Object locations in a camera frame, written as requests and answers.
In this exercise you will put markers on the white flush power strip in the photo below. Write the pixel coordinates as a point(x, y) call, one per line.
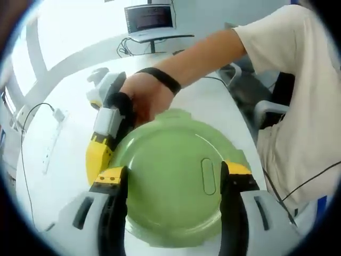
point(52, 144)

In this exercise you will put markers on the person's right hand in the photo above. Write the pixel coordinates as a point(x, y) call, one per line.
point(149, 98)

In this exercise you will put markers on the black wristband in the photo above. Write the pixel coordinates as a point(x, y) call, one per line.
point(165, 80)

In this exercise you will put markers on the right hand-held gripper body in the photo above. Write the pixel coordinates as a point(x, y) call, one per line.
point(106, 85)

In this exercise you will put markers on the white tabletop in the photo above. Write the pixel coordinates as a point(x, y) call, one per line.
point(74, 128)

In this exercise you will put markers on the grey and black office chair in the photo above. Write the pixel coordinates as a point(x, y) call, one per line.
point(247, 90)

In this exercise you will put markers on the open laptop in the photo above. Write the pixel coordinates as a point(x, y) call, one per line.
point(149, 17)

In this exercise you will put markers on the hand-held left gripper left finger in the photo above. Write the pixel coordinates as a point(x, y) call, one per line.
point(109, 213)

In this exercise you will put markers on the black laptop stand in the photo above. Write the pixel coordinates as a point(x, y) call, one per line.
point(153, 46)

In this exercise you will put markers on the person's beige shirt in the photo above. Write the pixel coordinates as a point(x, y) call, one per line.
point(293, 106)

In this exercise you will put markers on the green container lid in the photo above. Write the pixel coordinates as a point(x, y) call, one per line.
point(165, 173)

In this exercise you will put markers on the white charger plug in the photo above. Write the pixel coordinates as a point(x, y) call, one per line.
point(59, 114)

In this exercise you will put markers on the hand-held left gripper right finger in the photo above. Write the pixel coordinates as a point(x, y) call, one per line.
point(239, 213)

